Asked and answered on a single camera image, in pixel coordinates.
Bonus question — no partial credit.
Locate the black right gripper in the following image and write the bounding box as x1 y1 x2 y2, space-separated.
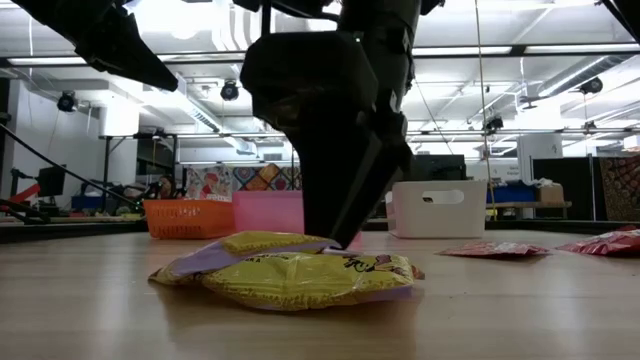
239 0 424 249

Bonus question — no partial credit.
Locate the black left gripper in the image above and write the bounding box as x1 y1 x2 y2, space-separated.
9 0 180 93

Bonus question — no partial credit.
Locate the yellow sour candy bag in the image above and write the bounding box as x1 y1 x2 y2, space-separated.
148 229 346 287
199 251 426 312

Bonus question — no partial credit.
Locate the red candy bag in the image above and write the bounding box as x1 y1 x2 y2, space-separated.
437 241 551 260
555 224 640 259

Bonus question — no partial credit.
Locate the white light strip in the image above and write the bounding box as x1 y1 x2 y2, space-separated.
524 43 640 54
7 56 89 66
412 45 514 56

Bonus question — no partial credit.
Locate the black computer monitor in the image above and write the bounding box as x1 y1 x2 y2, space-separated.
412 153 467 183

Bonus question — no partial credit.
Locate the colourful patchwork quilt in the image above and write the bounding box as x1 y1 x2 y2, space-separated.
232 162 303 192

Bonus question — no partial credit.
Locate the white plastic bin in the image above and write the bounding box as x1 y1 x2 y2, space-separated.
384 179 489 240

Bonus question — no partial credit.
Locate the pink plastic bin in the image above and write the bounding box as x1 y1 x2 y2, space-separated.
232 189 365 245

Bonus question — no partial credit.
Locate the person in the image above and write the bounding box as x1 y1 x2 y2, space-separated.
155 173 180 201

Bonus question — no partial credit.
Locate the small black monitor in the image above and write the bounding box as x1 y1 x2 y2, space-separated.
34 163 68 198

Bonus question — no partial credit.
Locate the blue crate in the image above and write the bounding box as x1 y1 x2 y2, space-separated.
70 193 107 211

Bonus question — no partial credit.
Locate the hanging floral cloth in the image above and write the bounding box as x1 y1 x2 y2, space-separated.
185 165 235 202

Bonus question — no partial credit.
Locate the blue storage bin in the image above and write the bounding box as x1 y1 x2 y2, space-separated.
487 183 540 204

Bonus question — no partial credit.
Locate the red and black stand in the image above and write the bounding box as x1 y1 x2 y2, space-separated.
0 182 51 224

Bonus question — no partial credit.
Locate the orange plastic basket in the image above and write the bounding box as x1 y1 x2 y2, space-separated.
142 198 236 240

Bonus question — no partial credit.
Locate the wooden shelf board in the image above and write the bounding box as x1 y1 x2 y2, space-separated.
485 200 574 210

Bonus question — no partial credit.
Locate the cardboard box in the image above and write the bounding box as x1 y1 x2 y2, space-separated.
537 182 566 204

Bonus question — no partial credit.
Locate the black partition panel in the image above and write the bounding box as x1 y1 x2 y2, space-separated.
531 157 597 221

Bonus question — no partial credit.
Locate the dark patterned cloth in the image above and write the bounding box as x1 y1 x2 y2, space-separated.
598 155 640 222

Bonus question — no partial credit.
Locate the black background stand frame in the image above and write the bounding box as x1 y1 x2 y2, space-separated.
98 127 640 201

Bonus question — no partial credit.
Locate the hanging beige cord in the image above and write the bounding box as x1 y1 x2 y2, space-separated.
473 0 497 221

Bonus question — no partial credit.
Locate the silver spiral duct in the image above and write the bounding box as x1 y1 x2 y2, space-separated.
537 52 640 99

